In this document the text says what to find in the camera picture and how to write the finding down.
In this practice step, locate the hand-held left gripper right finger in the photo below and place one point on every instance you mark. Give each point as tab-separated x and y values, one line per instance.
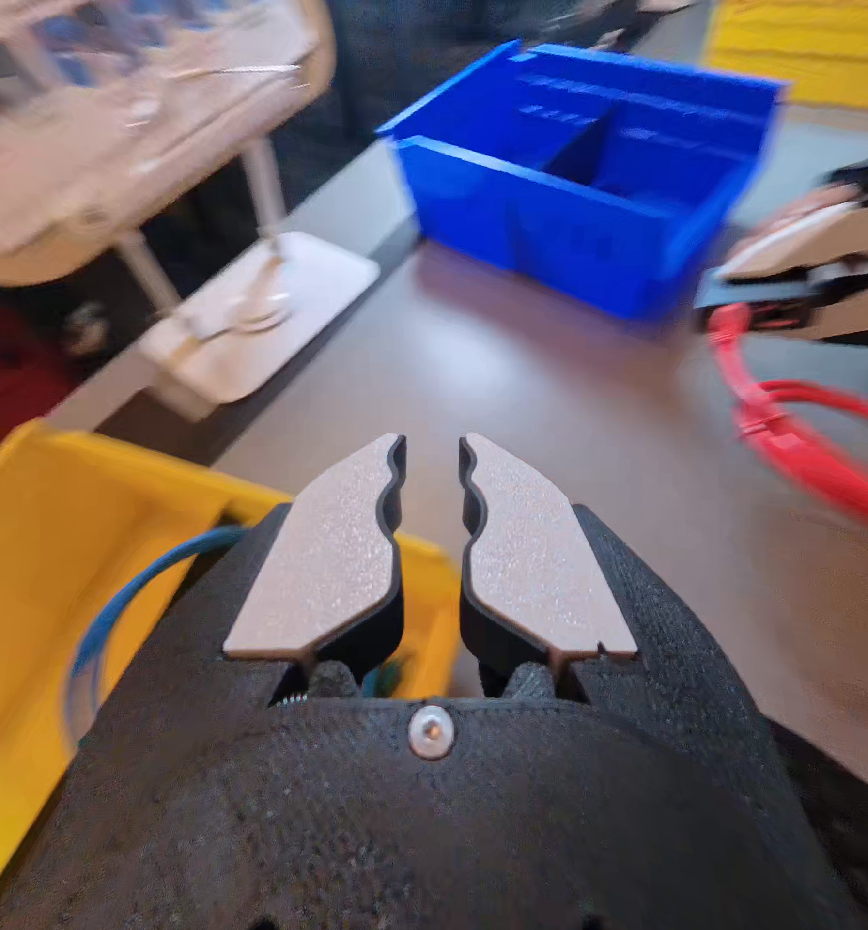
536	567

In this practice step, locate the white stand with base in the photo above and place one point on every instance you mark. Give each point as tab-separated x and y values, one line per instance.
114	123
274	312

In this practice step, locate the blue plastic bin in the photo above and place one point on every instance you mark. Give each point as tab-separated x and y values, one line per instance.
586	211

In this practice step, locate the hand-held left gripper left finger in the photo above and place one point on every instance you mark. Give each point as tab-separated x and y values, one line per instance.
325	559

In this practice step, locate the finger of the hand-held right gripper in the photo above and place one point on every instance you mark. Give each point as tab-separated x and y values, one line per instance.
863	312
841	232

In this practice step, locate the yellow plastic bin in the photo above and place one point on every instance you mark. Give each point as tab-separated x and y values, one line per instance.
34	552
812	51

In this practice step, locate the black ethernet port box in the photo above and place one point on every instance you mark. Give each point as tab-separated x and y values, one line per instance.
746	294

